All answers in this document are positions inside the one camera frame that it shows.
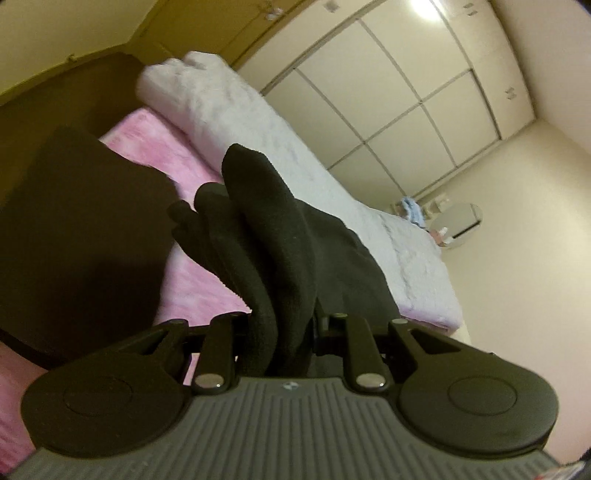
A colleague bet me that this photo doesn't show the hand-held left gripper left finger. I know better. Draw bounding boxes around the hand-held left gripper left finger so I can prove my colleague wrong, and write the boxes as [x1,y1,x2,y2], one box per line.
[126,311,253,395]

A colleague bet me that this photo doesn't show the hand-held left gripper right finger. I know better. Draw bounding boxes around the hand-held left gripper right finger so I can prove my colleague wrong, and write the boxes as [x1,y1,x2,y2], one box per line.
[314,299,445,393]

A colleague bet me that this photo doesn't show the black garment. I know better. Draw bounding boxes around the black garment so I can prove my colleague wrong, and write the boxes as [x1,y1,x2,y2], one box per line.
[166,143,400,380]

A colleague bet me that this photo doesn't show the pink floral blanket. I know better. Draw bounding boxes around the pink floral blanket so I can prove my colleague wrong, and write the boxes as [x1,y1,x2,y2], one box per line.
[0,108,254,462]

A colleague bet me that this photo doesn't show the blue and white clutter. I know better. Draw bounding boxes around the blue and white clutter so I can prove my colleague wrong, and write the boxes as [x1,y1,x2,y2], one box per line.
[392,196,428,228]

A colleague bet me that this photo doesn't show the white oval appliance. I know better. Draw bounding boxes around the white oval appliance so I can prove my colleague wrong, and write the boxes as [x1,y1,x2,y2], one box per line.
[431,202,484,250]

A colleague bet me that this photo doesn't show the dark folded cloth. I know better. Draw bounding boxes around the dark folded cloth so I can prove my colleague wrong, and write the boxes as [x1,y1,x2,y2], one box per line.
[0,124,179,371]

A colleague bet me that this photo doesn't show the white folded quilt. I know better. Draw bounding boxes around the white folded quilt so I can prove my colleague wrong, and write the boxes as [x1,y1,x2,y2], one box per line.
[136,51,463,334]

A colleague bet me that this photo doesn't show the white wardrobe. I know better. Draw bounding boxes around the white wardrobe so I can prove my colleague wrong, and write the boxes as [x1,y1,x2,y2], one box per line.
[235,0,539,204]

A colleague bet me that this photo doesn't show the brown headboard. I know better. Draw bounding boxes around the brown headboard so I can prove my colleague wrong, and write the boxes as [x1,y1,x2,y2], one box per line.
[0,51,149,185]

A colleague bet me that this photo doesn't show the yellow wooden cabinet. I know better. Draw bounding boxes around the yellow wooden cabinet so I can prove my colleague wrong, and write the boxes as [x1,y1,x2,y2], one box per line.
[133,0,325,71]

